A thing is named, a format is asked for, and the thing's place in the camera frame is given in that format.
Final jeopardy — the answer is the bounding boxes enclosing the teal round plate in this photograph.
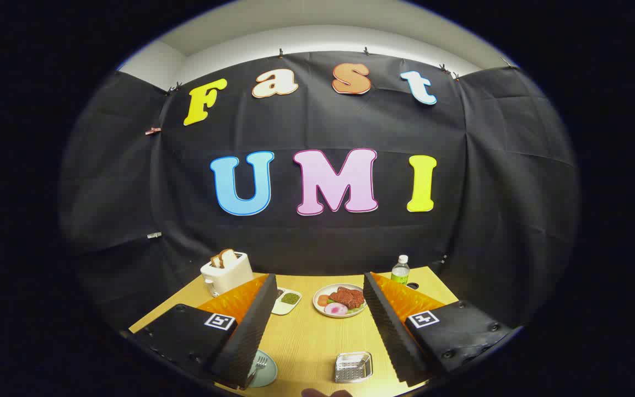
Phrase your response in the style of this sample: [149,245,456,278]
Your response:
[247,350,278,388]

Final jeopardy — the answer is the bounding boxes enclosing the green drink bottle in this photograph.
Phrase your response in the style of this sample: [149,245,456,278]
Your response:
[391,255,411,285]

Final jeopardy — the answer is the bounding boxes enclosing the white toaster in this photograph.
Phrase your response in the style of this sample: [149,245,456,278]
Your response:
[200,251,254,297]

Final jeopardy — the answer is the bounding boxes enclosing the red-brown meat pieces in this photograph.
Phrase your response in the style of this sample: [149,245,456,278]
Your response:
[329,286,365,309]

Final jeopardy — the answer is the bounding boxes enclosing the white oval food plate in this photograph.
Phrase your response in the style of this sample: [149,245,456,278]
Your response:
[313,283,367,319]

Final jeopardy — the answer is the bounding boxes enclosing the white divided dish with beans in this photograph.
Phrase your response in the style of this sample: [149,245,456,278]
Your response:
[271,287,302,316]

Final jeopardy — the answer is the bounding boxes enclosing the row of black clips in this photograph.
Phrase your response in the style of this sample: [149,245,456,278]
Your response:
[168,47,518,93]

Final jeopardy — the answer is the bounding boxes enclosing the metal wire basket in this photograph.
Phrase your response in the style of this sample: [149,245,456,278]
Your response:
[334,351,374,384]

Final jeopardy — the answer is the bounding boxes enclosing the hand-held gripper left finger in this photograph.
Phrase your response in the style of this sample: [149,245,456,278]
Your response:
[128,273,278,389]

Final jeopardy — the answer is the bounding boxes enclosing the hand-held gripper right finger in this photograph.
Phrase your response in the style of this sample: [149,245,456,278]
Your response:
[363,271,516,387]

